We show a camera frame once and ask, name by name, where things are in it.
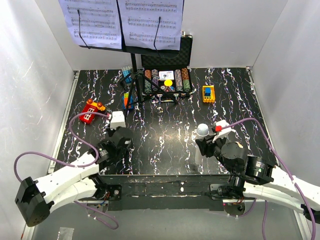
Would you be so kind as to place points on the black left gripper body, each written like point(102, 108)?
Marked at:
point(110, 132)

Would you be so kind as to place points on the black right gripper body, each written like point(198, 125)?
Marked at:
point(214, 148)

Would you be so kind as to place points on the black music stand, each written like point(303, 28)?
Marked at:
point(136, 74)

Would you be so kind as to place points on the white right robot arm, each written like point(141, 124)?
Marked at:
point(253, 177)

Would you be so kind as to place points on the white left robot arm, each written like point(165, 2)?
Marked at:
point(37, 198)

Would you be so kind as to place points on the blue orange toy block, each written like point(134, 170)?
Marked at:
point(124, 101)

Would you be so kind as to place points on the red toy bus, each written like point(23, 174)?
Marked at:
point(91, 107)

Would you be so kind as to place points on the yellow toy block tray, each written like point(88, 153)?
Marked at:
point(208, 94)

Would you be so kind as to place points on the light blue toy block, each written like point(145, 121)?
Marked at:
point(126, 72)

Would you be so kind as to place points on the yellow dealer chip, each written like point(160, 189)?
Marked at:
point(168, 83)

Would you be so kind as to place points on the black poker chip case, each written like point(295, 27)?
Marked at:
point(182, 83)

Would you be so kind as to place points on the white playing card deck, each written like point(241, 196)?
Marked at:
point(166, 75)

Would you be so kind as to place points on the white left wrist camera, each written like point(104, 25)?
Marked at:
point(117, 120)

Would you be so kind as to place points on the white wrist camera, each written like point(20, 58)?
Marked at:
point(117, 120)
point(221, 130)

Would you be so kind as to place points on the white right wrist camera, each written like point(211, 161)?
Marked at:
point(221, 130)

